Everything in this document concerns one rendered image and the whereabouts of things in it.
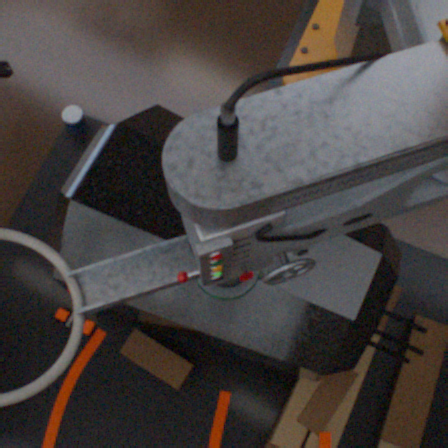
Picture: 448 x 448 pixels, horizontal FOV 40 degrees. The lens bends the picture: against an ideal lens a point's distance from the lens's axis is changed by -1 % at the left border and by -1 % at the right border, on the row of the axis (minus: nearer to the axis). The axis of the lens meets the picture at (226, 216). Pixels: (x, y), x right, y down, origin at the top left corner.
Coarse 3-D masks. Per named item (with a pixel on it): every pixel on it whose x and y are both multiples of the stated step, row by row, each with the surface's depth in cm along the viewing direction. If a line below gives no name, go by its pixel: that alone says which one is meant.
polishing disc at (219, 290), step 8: (256, 272) 195; (200, 280) 194; (232, 280) 194; (248, 280) 194; (208, 288) 193; (216, 288) 193; (224, 288) 193; (232, 288) 193; (240, 288) 193; (248, 288) 193; (216, 296) 193; (224, 296) 193; (232, 296) 193
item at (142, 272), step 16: (176, 240) 174; (128, 256) 172; (144, 256) 176; (160, 256) 177; (176, 256) 177; (192, 256) 177; (80, 272) 170; (96, 272) 174; (112, 272) 175; (128, 272) 175; (144, 272) 175; (160, 272) 175; (176, 272) 175; (96, 288) 173; (112, 288) 173; (128, 288) 173; (144, 288) 169; (160, 288) 171; (96, 304) 167; (112, 304) 170
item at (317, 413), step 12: (324, 384) 248; (336, 384) 248; (348, 384) 248; (312, 396) 247; (324, 396) 247; (336, 396) 247; (312, 408) 245; (324, 408) 245; (336, 408) 245; (300, 420) 244; (312, 420) 244; (324, 420) 244
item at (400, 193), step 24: (432, 168) 140; (336, 192) 149; (360, 192) 148; (384, 192) 145; (408, 192) 152; (432, 192) 166; (288, 216) 148; (312, 216) 148; (336, 216) 150; (360, 216) 157; (384, 216) 166; (264, 240) 138; (288, 240) 144; (312, 240) 163
